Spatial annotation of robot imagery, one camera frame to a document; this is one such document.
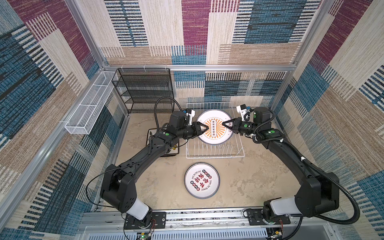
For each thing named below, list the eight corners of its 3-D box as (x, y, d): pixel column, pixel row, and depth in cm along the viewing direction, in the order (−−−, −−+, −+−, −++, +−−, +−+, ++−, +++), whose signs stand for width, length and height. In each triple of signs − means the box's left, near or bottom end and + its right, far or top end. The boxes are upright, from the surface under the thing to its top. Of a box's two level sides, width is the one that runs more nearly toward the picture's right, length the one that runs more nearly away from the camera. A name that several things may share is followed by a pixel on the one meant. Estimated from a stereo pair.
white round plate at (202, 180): (183, 198, 81) (183, 197, 79) (185, 164, 93) (185, 162, 91) (221, 198, 81) (221, 197, 79) (217, 164, 93) (218, 162, 91)
